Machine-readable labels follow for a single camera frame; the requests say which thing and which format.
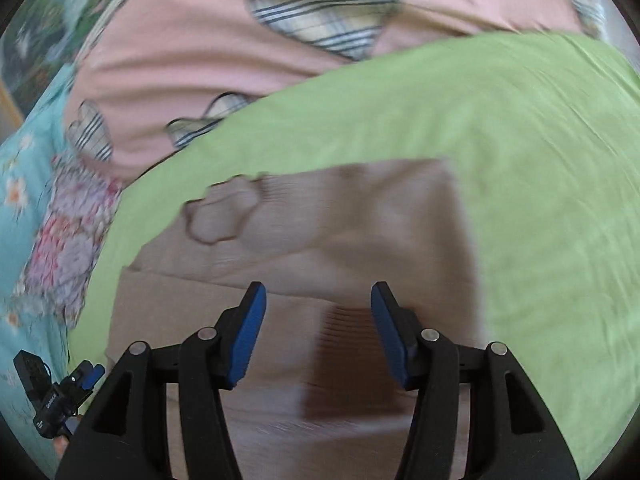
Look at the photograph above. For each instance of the pink heart-patterned duvet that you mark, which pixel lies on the pink heart-patterned duvet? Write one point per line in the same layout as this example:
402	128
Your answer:
159	73

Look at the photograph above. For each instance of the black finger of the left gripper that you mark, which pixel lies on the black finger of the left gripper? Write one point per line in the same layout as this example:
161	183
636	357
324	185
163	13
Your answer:
87	375

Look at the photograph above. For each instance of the light blue floral quilt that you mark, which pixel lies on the light blue floral quilt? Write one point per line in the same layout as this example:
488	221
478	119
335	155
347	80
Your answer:
26	185

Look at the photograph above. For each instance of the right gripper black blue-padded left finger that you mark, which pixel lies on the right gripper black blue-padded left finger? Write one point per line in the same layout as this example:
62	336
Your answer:
124	433

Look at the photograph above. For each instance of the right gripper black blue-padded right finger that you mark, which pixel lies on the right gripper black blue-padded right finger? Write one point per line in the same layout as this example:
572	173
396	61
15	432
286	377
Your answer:
512	433

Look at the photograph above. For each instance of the framed landscape painting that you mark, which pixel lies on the framed landscape painting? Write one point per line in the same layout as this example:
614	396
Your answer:
41	37

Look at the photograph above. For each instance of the green bed sheet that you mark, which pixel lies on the green bed sheet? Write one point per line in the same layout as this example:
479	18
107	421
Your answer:
543	134

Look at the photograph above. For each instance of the beige knit sweater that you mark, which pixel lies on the beige knit sweater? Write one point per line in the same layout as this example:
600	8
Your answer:
318	400

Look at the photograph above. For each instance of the pink purple floral pillow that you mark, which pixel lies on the pink purple floral pillow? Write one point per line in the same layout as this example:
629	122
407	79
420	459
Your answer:
67	246

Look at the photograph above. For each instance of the person's left hand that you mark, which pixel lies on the person's left hand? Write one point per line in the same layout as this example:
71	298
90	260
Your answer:
60	445

